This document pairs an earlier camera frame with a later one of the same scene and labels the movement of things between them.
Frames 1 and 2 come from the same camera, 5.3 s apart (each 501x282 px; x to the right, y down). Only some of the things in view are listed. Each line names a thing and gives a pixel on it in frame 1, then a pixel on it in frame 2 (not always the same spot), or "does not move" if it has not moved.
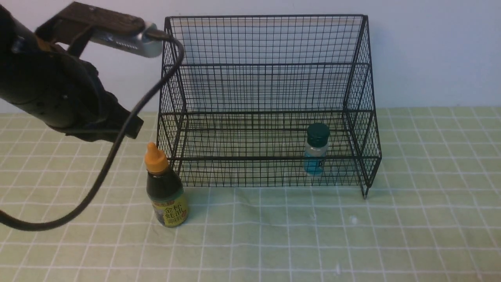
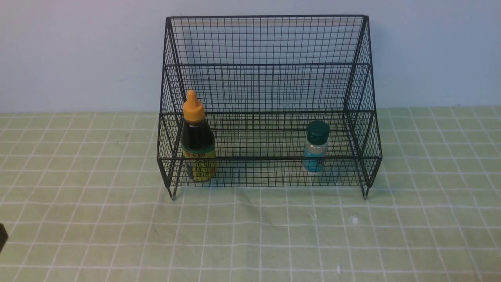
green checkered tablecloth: x=73 y=208 does not move
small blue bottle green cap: x=316 y=148 does not move
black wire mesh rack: x=269 y=100 does not move
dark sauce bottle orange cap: x=164 y=188 → x=198 y=143
